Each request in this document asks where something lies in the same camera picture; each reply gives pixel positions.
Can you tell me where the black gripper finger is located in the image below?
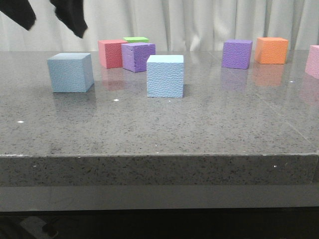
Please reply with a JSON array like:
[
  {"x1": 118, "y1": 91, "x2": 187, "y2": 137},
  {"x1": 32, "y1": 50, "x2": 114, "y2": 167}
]
[
  {"x1": 0, "y1": 0, "x2": 36, "y2": 30},
  {"x1": 50, "y1": 0, "x2": 88, "y2": 38}
]

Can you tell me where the light blue foam cube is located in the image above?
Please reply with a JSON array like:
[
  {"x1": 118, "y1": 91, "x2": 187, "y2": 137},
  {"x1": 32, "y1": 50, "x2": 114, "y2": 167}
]
[
  {"x1": 147, "y1": 55, "x2": 184, "y2": 98},
  {"x1": 47, "y1": 53, "x2": 94, "y2": 93}
]

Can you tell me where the red foam cube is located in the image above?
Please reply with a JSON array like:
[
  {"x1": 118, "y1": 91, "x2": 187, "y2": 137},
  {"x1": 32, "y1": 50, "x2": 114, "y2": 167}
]
[{"x1": 98, "y1": 39, "x2": 128, "y2": 69}]

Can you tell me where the green foam cube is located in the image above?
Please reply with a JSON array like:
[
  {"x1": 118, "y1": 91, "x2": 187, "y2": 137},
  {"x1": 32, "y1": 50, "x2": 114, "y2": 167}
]
[{"x1": 123, "y1": 36, "x2": 149, "y2": 43}]

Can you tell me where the purple foam cube left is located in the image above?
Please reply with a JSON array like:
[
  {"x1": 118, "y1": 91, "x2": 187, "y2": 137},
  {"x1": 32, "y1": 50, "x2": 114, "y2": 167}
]
[{"x1": 121, "y1": 42, "x2": 156, "y2": 73}]

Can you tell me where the purple foam cube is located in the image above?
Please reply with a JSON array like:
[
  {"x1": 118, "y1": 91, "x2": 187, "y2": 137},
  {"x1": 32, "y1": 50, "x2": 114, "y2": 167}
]
[
  {"x1": 121, "y1": 42, "x2": 156, "y2": 73},
  {"x1": 221, "y1": 39, "x2": 253, "y2": 70}
]

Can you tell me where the white pleated curtain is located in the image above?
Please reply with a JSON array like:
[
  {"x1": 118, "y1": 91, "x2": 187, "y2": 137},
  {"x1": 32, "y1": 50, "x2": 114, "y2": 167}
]
[{"x1": 0, "y1": 0, "x2": 319, "y2": 51}]

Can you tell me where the purple foam cube right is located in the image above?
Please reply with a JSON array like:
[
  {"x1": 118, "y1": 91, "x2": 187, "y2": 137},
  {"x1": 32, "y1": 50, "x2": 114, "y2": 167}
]
[{"x1": 221, "y1": 39, "x2": 253, "y2": 70}]

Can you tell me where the orange foam cube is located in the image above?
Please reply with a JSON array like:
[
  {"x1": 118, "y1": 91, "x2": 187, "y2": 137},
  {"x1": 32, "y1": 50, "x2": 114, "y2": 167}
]
[{"x1": 254, "y1": 37, "x2": 289, "y2": 64}]

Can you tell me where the pink foam cube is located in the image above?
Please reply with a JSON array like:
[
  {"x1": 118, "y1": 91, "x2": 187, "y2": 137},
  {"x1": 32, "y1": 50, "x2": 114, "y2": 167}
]
[{"x1": 305, "y1": 45, "x2": 319, "y2": 79}]

